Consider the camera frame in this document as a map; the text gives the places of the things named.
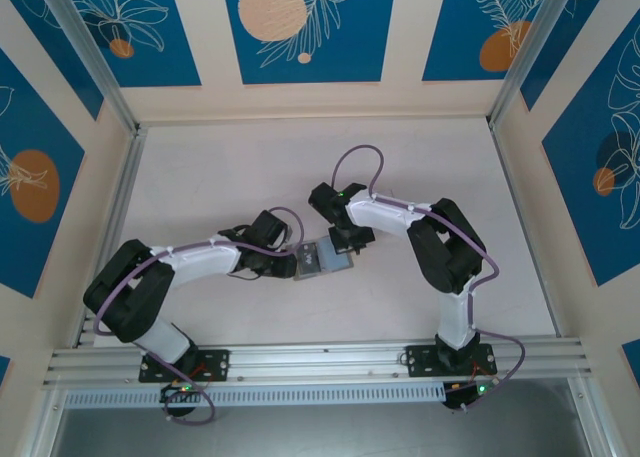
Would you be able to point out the black card with logo print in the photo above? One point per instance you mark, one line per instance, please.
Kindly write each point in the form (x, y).
(307, 259)

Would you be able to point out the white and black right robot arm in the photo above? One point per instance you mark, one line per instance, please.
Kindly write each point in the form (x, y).
(380, 217)

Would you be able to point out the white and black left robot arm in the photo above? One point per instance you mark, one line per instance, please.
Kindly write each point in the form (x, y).
(200, 259)

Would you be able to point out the black controller board green light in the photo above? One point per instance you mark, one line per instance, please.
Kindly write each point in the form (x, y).
(175, 392)
(460, 397)

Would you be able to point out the long aluminium mounting rail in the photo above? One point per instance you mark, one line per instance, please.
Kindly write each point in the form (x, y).
(320, 362)

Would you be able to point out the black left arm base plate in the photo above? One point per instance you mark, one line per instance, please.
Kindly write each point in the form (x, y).
(220, 364)

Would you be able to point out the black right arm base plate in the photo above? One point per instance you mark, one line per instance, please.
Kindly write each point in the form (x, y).
(420, 359)

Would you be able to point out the aluminium side rail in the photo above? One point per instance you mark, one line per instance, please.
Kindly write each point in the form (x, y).
(116, 217)
(525, 227)

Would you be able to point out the blue floral wall panel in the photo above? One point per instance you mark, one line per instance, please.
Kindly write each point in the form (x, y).
(632, 357)
(4, 369)
(35, 12)
(30, 127)
(350, 52)
(165, 52)
(562, 42)
(575, 202)
(450, 27)

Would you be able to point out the aluminium frame post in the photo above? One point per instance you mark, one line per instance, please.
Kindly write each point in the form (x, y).
(534, 42)
(84, 42)

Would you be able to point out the aluminium frame leg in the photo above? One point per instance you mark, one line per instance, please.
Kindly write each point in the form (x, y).
(592, 422)
(42, 422)

